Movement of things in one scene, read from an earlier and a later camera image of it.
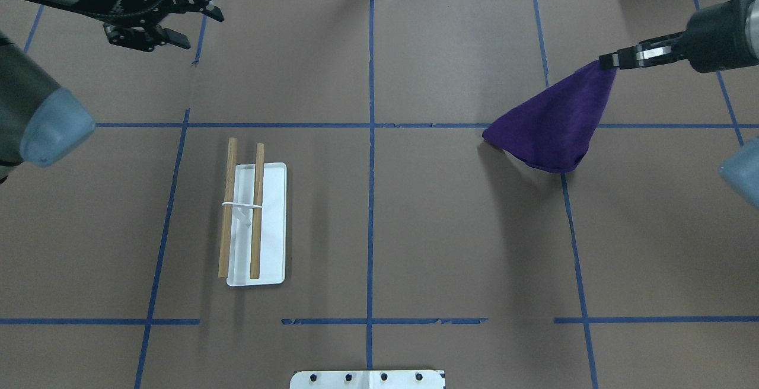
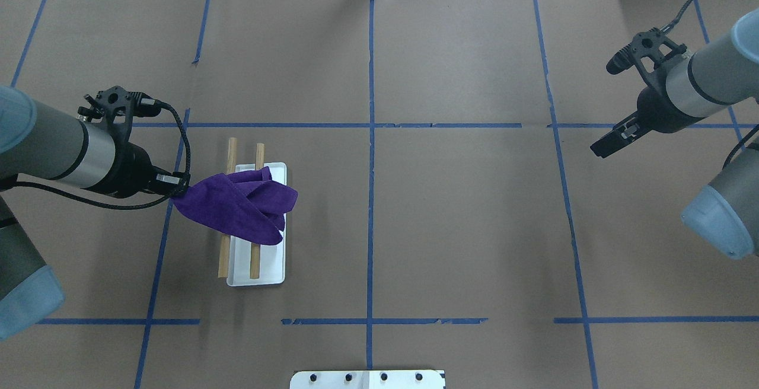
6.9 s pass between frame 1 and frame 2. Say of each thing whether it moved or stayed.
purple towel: moved
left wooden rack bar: stayed
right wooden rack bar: stayed
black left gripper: moved
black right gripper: moved
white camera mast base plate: stayed
